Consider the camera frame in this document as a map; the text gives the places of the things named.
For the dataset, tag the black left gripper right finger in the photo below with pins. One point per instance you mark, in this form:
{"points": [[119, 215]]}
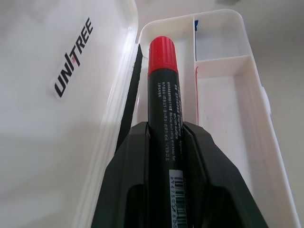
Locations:
{"points": [[221, 185]]}

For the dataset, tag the red capped black marker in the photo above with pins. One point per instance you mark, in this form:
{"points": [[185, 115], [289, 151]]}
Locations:
{"points": [[164, 95]]}

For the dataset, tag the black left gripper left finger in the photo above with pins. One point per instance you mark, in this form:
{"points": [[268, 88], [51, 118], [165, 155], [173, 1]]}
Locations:
{"points": [[118, 185]]}

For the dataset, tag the white plastic pencil case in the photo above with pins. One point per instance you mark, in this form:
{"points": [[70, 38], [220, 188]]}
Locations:
{"points": [[237, 99]]}

